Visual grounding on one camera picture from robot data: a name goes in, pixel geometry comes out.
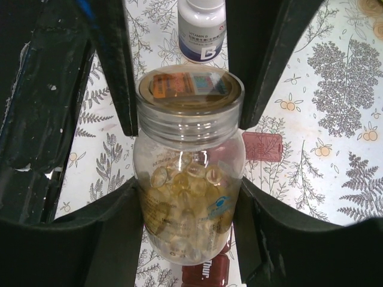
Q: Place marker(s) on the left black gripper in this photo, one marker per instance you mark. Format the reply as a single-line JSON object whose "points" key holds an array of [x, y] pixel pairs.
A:
{"points": [[45, 59]]}

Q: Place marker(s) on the clear bottle of yellow capsules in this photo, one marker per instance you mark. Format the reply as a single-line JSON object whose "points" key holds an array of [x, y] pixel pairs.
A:
{"points": [[189, 159]]}

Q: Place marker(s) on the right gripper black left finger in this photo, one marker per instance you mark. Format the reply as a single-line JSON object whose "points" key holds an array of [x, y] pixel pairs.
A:
{"points": [[97, 245]]}

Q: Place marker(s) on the red weekly pill organizer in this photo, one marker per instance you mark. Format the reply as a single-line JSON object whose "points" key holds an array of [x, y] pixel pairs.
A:
{"points": [[260, 148]]}

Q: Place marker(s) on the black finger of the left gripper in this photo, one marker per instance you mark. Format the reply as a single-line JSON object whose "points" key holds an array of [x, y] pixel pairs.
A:
{"points": [[261, 36]]}

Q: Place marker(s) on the white vitamin pill bottle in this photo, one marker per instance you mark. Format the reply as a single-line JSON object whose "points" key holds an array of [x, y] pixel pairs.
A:
{"points": [[201, 28]]}

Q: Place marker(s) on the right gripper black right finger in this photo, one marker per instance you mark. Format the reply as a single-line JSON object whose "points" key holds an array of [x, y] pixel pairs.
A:
{"points": [[280, 246]]}

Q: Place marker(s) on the floral table mat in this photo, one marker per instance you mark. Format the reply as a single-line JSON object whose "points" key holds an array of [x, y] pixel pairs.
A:
{"points": [[327, 107]]}

